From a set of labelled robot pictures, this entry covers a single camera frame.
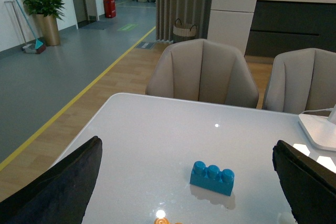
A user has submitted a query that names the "yellow toy block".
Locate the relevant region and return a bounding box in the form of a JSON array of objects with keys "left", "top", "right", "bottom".
[{"left": 154, "top": 217, "right": 172, "bottom": 224}]

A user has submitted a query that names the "grey dustpan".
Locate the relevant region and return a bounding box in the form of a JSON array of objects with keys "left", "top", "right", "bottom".
[{"left": 4, "top": 1, "right": 37, "bottom": 54}]

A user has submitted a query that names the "beige chair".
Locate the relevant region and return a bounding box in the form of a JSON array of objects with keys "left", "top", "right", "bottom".
[
  {"left": 262, "top": 48, "right": 335, "bottom": 116},
  {"left": 145, "top": 39, "right": 259, "bottom": 108}
]

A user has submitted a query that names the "woven storage basket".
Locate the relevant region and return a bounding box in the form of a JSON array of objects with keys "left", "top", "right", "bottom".
[{"left": 173, "top": 18, "right": 197, "bottom": 43}]

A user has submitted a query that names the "blue toy block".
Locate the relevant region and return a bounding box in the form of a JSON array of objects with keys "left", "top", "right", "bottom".
[{"left": 190, "top": 161, "right": 235, "bottom": 196}]

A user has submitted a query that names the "teal broom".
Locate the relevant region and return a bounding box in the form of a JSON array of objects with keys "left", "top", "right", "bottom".
[{"left": 15, "top": 0, "right": 46, "bottom": 54}]

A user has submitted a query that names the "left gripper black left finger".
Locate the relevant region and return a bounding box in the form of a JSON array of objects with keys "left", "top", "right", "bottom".
[{"left": 1, "top": 136, "right": 102, "bottom": 223}]

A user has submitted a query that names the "beige chair right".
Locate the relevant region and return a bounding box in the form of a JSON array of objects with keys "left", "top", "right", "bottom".
[{"left": 262, "top": 48, "right": 335, "bottom": 116}]

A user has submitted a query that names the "potted green plant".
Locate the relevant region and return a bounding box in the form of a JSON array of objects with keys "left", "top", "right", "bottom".
[{"left": 23, "top": 0, "right": 65, "bottom": 46}]

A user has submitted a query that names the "grey pleated curtain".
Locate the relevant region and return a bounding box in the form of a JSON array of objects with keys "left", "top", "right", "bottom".
[{"left": 156, "top": 0, "right": 212, "bottom": 41}]

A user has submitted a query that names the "white studded base plate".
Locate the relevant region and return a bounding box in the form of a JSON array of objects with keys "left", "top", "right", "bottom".
[{"left": 277, "top": 212, "right": 297, "bottom": 224}]

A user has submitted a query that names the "red bin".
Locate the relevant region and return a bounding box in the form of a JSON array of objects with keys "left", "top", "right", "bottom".
[{"left": 103, "top": 0, "right": 116, "bottom": 18}]

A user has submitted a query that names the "dark kitchen counter cabinet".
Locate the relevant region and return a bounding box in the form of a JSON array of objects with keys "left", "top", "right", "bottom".
[{"left": 245, "top": 0, "right": 335, "bottom": 58}]

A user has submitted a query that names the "white lamp cable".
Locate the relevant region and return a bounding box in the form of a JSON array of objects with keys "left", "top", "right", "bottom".
[{"left": 300, "top": 107, "right": 334, "bottom": 115}]

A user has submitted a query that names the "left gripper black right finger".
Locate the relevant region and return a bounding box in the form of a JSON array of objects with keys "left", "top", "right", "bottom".
[{"left": 272, "top": 140, "right": 335, "bottom": 223}]

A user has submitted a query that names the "white tall cabinet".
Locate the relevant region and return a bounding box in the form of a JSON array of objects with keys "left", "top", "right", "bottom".
[{"left": 207, "top": 0, "right": 257, "bottom": 54}]

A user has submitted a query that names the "beige chair left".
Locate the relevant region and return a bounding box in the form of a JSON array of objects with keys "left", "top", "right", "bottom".
[{"left": 145, "top": 39, "right": 259, "bottom": 108}]

